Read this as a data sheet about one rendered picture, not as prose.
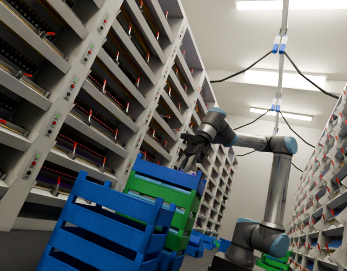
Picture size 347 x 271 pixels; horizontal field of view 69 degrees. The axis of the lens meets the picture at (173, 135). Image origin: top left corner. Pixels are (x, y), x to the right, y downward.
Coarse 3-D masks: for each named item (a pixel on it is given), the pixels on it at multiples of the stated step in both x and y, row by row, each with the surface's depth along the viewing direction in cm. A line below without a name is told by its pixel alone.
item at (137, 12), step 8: (128, 0) 141; (120, 8) 160; (128, 8) 155; (136, 8) 148; (128, 16) 160; (136, 16) 151; (136, 24) 168; (144, 24) 158; (136, 32) 172; (144, 32) 171; (144, 40) 180; (152, 40) 170; (144, 48) 189; (152, 48) 187; (160, 48) 180; (160, 56) 184; (168, 56) 191
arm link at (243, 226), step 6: (240, 222) 166; (246, 222) 164; (252, 222) 163; (258, 222) 165; (240, 228) 164; (246, 228) 162; (252, 228) 160; (234, 234) 167; (240, 234) 162; (246, 234) 160; (234, 240) 164; (240, 240) 161; (246, 240) 159; (246, 246) 159
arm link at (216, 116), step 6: (210, 108) 124; (216, 108) 122; (210, 114) 120; (216, 114) 120; (222, 114) 121; (204, 120) 119; (210, 120) 118; (216, 120) 119; (222, 120) 121; (216, 126) 118; (222, 126) 121
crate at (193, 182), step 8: (136, 160) 112; (136, 168) 111; (144, 168) 110; (152, 168) 109; (160, 168) 108; (168, 168) 107; (152, 176) 109; (160, 176) 107; (168, 176) 106; (176, 176) 106; (184, 176) 105; (192, 176) 104; (200, 176) 103; (176, 184) 106; (184, 184) 104; (192, 184) 103; (200, 184) 107; (200, 192) 112
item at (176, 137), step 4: (156, 112) 192; (152, 116) 191; (156, 116) 195; (152, 120) 215; (156, 120) 198; (160, 120) 202; (156, 124) 223; (160, 124) 205; (164, 124) 209; (160, 128) 233; (164, 128) 212; (168, 128) 217; (168, 132) 221; (172, 132) 226; (176, 132) 245; (172, 136) 229; (176, 136) 235; (176, 140) 239
